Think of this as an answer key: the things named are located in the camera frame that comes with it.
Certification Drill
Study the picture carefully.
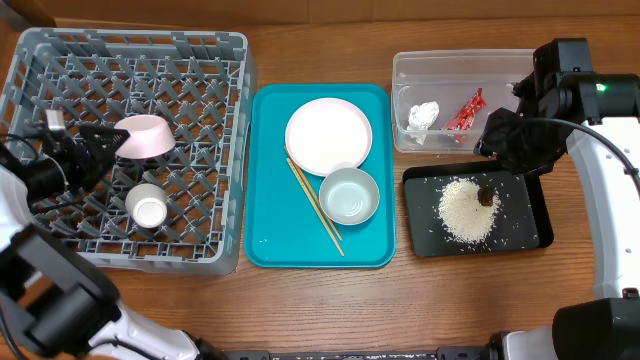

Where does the grey-green bowl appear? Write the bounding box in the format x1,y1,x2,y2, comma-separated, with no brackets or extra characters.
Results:
318,168,380,226

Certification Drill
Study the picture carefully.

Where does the white paper cup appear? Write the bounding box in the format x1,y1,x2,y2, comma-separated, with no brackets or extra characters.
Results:
125,184,168,228

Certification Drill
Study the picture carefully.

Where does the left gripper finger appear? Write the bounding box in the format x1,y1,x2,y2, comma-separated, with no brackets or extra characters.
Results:
75,149,116,192
79,125,130,150

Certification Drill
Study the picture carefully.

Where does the pink bowl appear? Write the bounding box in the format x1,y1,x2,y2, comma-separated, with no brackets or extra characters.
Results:
115,114,176,160

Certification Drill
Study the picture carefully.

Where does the black food waste tray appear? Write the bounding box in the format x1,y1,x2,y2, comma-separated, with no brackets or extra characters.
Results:
403,161,554,258

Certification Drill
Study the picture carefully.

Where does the grey plastic dish rack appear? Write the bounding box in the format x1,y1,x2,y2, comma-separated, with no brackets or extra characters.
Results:
1,28,257,275

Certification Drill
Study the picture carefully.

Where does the lower wooden chopstick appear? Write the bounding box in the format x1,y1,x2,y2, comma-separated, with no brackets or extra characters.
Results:
286,158,344,256

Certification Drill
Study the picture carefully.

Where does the wooden chopstick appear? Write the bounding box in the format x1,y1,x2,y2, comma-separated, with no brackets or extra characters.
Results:
286,158,344,256
283,145,344,241

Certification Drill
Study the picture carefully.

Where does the upper wooden chopstick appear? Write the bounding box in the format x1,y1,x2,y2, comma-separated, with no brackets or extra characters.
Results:
283,145,344,241

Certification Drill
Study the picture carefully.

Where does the red snack wrapper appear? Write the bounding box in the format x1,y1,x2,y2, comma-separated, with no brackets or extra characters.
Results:
443,88,487,131

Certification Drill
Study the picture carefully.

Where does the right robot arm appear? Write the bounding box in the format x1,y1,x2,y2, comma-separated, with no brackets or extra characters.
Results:
474,73,639,359

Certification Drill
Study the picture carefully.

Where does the teal serving tray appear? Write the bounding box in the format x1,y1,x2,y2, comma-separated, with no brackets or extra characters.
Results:
244,83,396,268

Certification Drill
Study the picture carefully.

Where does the brown food chunk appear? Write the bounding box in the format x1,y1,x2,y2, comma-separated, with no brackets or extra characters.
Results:
477,187,496,207

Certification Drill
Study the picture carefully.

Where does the pale pink round plate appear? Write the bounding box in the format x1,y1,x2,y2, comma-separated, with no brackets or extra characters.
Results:
285,97,373,177

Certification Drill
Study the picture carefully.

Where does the white tissue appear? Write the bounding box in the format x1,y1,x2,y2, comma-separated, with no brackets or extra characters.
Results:
407,101,439,145

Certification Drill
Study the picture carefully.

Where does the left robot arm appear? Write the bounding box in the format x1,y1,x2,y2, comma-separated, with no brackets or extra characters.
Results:
1,125,226,360

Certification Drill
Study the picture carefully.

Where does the clear plastic waste bin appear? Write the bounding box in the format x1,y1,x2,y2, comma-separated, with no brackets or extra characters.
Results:
392,49,533,154

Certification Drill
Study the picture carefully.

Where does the pile of white rice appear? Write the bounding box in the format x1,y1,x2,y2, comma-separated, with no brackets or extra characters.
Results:
437,178,501,244

